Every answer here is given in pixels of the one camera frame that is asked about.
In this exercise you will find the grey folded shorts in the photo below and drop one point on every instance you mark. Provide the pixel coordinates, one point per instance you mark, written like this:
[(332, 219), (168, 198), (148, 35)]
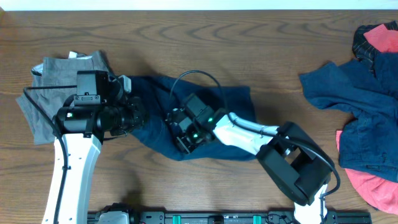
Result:
[(55, 72)]

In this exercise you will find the navy blue shorts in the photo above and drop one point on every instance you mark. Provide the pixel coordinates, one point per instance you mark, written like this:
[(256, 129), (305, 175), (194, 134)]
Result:
[(159, 98)]

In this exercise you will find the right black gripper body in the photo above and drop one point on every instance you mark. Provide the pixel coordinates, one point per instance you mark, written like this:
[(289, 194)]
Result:
[(191, 139)]

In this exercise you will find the dark plaid garment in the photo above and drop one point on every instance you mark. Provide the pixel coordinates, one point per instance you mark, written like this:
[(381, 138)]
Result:
[(371, 40)]

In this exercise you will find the navy garment in pile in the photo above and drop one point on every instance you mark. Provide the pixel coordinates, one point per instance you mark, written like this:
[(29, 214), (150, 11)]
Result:
[(369, 142)]

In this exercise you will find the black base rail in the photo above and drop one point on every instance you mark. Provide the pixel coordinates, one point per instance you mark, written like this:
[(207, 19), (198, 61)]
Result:
[(121, 213)]

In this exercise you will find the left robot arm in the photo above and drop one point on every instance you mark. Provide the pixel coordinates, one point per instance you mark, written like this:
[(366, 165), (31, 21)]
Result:
[(82, 127)]

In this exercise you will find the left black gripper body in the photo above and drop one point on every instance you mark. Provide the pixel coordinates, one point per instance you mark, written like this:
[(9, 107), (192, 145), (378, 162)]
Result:
[(120, 117)]

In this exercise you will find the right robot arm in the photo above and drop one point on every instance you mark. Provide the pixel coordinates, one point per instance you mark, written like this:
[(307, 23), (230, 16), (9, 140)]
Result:
[(295, 163)]

